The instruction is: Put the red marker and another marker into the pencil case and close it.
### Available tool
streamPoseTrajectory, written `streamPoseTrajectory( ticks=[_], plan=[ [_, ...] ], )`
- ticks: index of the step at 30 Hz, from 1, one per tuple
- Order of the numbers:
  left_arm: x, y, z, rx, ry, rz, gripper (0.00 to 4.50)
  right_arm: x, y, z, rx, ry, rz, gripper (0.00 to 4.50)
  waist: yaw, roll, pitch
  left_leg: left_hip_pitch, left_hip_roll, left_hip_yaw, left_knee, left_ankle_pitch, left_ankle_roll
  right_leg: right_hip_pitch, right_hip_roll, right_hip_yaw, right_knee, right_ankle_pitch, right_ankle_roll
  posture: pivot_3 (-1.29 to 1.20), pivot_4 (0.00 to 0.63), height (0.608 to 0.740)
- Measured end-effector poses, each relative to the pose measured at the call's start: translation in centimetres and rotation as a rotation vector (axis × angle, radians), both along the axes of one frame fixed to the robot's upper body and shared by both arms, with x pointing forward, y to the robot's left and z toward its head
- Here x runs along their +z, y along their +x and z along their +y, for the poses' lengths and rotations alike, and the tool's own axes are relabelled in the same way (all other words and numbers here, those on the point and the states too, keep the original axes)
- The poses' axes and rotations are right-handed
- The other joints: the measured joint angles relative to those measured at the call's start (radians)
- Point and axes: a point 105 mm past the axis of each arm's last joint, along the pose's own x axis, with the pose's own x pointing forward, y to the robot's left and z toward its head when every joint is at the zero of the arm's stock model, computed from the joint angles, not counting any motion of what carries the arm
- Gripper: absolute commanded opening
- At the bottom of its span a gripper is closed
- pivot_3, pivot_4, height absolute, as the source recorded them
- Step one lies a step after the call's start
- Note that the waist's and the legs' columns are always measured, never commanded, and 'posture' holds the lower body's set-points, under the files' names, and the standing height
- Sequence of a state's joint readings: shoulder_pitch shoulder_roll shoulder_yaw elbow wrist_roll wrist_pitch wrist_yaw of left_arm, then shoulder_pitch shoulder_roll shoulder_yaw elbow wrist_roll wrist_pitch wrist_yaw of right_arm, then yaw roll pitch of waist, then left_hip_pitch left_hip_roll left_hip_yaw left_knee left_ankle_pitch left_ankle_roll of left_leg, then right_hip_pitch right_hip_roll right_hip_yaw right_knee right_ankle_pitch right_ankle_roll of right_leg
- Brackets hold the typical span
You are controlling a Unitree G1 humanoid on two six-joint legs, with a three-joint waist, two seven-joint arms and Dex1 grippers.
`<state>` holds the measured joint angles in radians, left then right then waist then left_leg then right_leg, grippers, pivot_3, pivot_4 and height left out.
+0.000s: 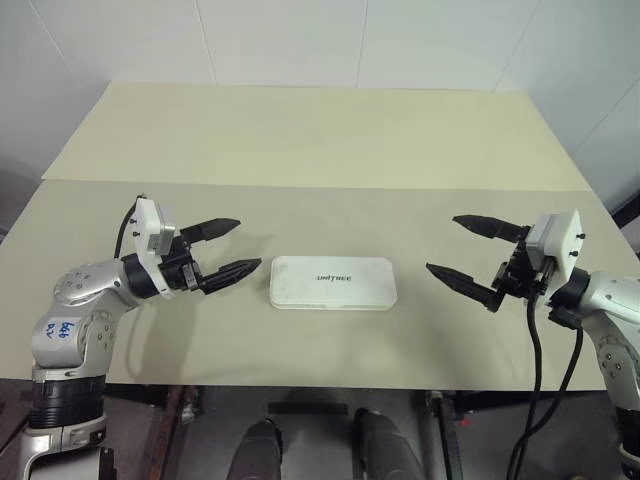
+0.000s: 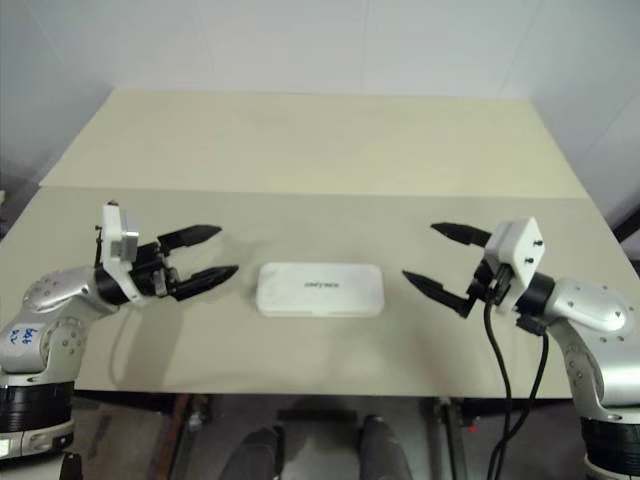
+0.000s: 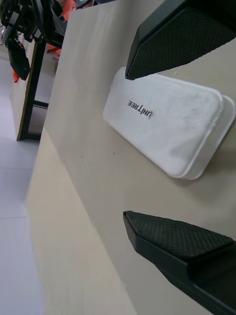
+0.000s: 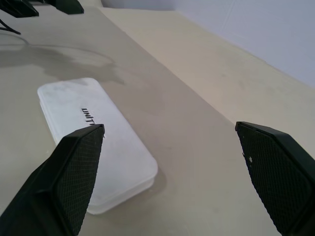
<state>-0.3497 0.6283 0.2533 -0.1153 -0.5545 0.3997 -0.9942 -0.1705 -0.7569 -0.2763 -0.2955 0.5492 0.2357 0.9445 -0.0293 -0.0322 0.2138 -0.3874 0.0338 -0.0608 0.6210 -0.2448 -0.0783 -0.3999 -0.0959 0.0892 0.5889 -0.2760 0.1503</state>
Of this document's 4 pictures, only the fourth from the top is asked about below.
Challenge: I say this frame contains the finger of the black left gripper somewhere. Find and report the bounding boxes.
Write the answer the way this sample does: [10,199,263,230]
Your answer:
[0,0,40,18]
[52,0,85,15]

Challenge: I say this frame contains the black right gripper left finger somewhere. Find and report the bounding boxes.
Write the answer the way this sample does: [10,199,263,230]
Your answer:
[0,123,106,236]

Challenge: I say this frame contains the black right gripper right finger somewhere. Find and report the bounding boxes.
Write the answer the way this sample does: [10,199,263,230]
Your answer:
[234,120,315,236]

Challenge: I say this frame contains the white plastic pencil case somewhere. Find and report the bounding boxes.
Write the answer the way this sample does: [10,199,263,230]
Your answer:
[36,77,159,216]

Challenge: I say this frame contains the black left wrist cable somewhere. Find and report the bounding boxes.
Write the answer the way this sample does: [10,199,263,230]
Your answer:
[0,19,22,35]

